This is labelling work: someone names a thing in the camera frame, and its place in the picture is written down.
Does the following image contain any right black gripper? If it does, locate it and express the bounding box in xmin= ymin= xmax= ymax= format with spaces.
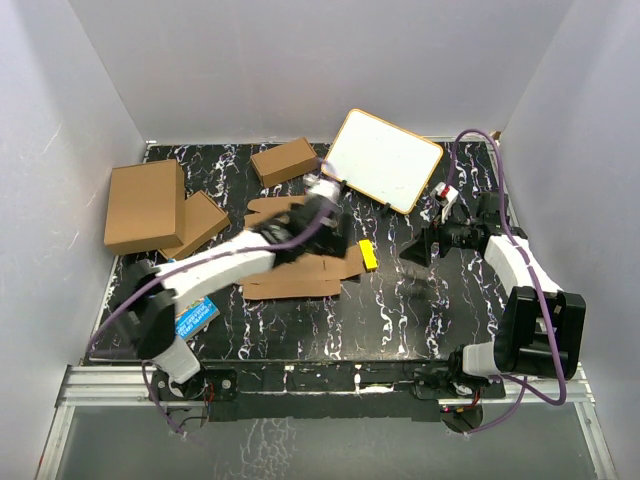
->
xmin=399 ymin=205 xmax=480 ymax=267

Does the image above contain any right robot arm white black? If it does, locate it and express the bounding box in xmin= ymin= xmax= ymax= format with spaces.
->
xmin=400 ymin=192 xmax=586 ymax=397

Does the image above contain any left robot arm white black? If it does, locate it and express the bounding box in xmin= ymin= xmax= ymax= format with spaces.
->
xmin=114 ymin=178 xmax=349 ymax=399

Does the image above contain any small cardboard box at back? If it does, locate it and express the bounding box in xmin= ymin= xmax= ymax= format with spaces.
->
xmin=251 ymin=137 xmax=318 ymax=188

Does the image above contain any flat cardboard box under large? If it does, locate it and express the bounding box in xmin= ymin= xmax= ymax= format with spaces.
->
xmin=159 ymin=191 xmax=230 ymax=261

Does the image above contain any large closed cardboard box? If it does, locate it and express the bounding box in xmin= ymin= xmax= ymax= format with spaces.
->
xmin=104 ymin=159 xmax=186 ymax=255

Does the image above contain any yellow rectangular block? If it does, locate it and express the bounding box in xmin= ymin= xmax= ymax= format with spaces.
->
xmin=358 ymin=239 xmax=379 ymax=271

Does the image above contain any white board orange rim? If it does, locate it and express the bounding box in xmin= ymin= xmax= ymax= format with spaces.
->
xmin=322 ymin=109 xmax=444 ymax=214

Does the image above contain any colourful children's book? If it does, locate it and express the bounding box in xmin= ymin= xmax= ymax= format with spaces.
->
xmin=175 ymin=296 xmax=220 ymax=341

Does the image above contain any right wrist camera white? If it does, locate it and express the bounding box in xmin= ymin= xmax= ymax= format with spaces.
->
xmin=431 ymin=182 xmax=459 ymax=224

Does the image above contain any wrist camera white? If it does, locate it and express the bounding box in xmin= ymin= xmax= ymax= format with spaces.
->
xmin=431 ymin=182 xmax=459 ymax=224
xmin=303 ymin=173 xmax=343 ymax=204

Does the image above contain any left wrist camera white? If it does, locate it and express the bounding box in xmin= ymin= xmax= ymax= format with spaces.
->
xmin=303 ymin=173 xmax=343 ymax=204

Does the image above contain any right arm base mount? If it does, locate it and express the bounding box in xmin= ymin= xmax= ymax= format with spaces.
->
xmin=409 ymin=364 xmax=506 ymax=400

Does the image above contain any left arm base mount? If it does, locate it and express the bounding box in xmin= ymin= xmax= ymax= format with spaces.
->
xmin=143 ymin=368 xmax=238 ymax=404

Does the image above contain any aluminium frame rail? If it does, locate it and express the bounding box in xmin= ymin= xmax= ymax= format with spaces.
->
xmin=37 ymin=361 xmax=617 ymax=479

